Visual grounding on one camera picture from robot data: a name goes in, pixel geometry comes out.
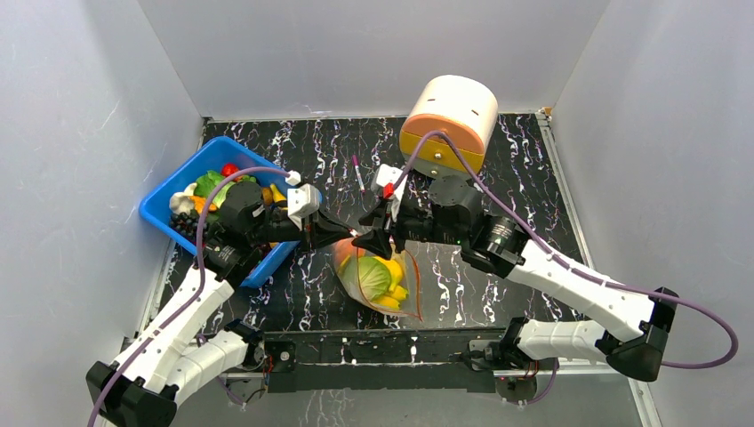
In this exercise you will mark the yellow banana bunch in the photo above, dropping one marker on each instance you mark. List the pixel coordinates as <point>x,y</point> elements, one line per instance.
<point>392,295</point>

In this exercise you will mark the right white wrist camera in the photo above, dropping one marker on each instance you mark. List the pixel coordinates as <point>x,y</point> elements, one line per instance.
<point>385,184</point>

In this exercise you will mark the pink marker pen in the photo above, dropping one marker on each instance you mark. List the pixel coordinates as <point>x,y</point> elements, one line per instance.
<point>359,176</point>

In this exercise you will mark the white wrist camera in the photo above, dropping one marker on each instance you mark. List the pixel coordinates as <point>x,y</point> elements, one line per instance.
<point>385,184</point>
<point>303,199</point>

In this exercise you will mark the round pastel drawer cabinet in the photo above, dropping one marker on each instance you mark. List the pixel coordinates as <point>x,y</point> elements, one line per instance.
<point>461,108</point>

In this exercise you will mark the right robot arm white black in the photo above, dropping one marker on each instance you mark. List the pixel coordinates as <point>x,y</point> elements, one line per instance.
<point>626,331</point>

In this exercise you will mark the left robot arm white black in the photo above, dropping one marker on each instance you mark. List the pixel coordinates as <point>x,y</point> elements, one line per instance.
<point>148,381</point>

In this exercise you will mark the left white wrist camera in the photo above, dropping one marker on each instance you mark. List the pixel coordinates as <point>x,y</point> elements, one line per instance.
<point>303,199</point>

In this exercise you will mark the peach fruit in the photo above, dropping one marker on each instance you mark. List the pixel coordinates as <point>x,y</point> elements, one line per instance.
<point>342,250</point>

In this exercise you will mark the green leafy vegetable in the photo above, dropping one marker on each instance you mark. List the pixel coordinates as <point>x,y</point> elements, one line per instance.
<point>207,182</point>

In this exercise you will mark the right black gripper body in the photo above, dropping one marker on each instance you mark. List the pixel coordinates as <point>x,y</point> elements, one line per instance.
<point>390,226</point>

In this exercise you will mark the orange carrot piece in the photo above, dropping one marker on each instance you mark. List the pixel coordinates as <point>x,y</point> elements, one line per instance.
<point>199,204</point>

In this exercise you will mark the red bell pepper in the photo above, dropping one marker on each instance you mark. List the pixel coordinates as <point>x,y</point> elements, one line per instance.
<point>229,169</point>

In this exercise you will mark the blue plastic bin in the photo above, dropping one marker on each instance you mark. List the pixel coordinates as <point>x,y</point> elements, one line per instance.
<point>219,151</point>

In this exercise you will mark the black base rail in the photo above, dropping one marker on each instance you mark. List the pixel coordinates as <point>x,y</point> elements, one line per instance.
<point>469,359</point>

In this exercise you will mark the dark purple grapes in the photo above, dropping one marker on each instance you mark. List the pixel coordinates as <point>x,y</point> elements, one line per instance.
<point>186,225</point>

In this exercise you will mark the white garlic bulb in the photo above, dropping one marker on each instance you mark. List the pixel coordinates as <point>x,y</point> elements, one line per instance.
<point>182,202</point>

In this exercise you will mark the green cabbage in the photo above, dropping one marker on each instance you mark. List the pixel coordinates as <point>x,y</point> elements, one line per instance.
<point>362,276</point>

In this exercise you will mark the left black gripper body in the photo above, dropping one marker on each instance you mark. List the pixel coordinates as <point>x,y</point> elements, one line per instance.
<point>274,230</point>

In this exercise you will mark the clear zip top bag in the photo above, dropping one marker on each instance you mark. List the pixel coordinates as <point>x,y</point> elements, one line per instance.
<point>411,307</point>

